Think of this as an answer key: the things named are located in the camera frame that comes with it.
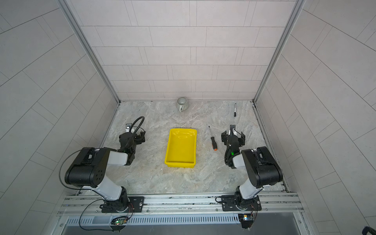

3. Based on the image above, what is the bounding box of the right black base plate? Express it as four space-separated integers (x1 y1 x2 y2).
220 195 262 212

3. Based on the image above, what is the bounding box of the black orange handled screwdriver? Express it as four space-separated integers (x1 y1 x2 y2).
208 126 217 151

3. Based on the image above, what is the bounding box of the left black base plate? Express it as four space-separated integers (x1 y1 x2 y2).
99 196 145 213

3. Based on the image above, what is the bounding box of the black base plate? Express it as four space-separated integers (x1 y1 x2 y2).
220 195 262 212
99 196 145 213

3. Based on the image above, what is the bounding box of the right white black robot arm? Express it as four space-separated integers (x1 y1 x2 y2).
220 124 283 212

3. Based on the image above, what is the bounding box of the left green circuit board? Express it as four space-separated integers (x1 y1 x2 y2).
110 216 128 226

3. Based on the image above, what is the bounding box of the ribbed grey ceramic cup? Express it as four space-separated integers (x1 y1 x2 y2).
176 97 189 112

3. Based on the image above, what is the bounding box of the right circuit board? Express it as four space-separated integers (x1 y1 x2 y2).
238 214 255 229

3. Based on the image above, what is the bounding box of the yellow plastic bin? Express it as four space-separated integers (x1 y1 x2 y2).
164 128 197 168

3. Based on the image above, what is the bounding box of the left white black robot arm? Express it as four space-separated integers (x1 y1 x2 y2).
64 125 146 213

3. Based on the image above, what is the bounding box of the white slotted cable duct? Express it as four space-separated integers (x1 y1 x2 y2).
66 213 240 228

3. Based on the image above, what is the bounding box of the aluminium mounting rail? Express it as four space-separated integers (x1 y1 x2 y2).
57 191 305 216

